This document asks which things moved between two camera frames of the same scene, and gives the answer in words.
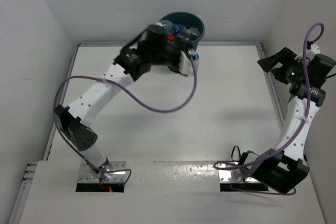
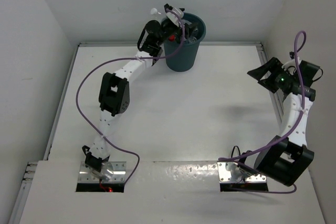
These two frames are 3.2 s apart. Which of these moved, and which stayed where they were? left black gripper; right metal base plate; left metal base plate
Moved: left black gripper
Stayed: left metal base plate; right metal base plate
